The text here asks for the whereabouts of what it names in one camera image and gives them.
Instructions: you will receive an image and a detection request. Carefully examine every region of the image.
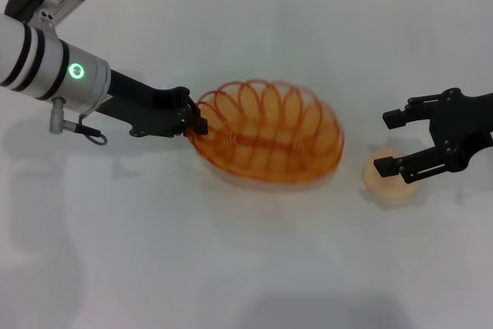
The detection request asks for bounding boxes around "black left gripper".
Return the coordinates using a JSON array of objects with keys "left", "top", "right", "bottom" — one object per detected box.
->
[{"left": 91, "top": 69, "right": 210, "bottom": 139}]

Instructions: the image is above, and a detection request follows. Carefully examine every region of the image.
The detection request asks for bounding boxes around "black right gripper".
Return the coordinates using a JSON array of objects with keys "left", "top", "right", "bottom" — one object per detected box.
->
[{"left": 373, "top": 88, "right": 493, "bottom": 185}]

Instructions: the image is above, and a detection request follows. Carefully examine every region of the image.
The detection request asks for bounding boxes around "round pale bread bun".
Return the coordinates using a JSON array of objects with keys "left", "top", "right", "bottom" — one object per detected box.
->
[{"left": 362, "top": 147, "right": 420, "bottom": 203}]

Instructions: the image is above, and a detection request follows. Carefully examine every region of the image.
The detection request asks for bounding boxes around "orange wire basket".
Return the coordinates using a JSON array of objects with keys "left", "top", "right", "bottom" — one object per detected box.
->
[{"left": 192, "top": 79, "right": 345, "bottom": 193}]

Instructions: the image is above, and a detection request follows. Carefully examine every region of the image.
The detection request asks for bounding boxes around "left arm connector cable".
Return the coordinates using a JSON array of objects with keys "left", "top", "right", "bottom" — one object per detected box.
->
[{"left": 48, "top": 97, "right": 109, "bottom": 146}]

